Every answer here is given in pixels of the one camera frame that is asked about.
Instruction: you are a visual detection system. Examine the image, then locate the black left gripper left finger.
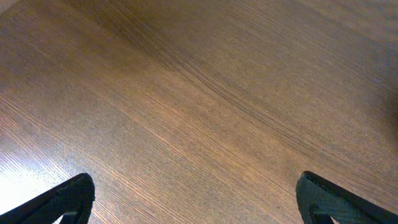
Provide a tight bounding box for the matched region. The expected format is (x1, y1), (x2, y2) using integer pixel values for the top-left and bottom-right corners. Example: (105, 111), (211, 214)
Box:
(1, 173), (95, 224)

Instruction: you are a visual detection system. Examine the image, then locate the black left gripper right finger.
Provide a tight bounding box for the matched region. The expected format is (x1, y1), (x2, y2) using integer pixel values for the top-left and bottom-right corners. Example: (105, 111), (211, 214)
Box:
(296, 171), (397, 224)

